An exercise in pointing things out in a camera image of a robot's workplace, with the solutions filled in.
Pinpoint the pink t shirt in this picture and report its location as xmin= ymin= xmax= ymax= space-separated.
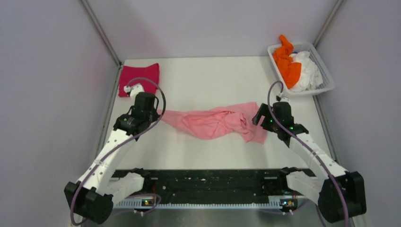
xmin=161 ymin=102 xmax=267 ymax=144

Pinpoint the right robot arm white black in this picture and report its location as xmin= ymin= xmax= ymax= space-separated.
xmin=252 ymin=101 xmax=367 ymax=223

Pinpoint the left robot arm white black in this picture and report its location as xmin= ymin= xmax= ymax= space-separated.
xmin=64 ymin=92 xmax=162 ymax=227

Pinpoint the folded red t shirt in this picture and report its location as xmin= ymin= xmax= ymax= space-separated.
xmin=118 ymin=63 xmax=160 ymax=98

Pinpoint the orange t shirt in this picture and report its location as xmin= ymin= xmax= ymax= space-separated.
xmin=272 ymin=35 xmax=302 ymax=89

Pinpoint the white t shirt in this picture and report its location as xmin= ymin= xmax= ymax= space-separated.
xmin=290 ymin=51 xmax=323 ymax=92

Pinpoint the white plastic basket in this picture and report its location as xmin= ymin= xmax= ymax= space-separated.
xmin=267 ymin=42 xmax=335 ymax=97

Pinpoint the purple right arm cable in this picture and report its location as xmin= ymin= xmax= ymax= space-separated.
xmin=267 ymin=80 xmax=350 ymax=227

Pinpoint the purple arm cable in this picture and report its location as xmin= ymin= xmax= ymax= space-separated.
xmin=69 ymin=77 xmax=166 ymax=227
xmin=267 ymin=80 xmax=350 ymax=227

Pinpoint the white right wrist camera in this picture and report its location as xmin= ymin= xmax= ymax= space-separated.
xmin=276 ymin=96 xmax=289 ymax=103

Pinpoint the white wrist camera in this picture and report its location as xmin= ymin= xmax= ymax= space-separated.
xmin=123 ymin=83 xmax=144 ymax=99
xmin=276 ymin=96 xmax=289 ymax=103

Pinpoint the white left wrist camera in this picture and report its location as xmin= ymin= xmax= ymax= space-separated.
xmin=123 ymin=83 xmax=144 ymax=99

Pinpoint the aluminium front rail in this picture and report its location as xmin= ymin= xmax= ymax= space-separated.
xmin=114 ymin=196 xmax=301 ymax=210

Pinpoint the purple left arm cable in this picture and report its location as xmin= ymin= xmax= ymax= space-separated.
xmin=69 ymin=77 xmax=166 ymax=227

